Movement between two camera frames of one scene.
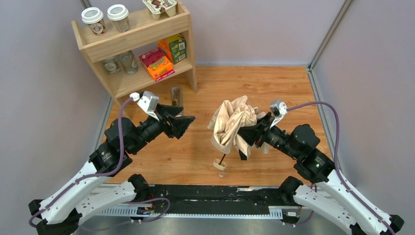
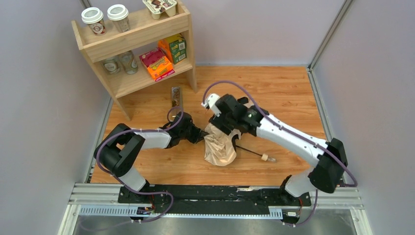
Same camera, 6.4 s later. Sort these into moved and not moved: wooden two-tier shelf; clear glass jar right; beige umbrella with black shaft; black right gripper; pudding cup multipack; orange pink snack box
Moved: beige umbrella with black shaft; black right gripper
Not moved: clear glass jar right; pudding cup multipack; wooden two-tier shelf; orange pink snack box
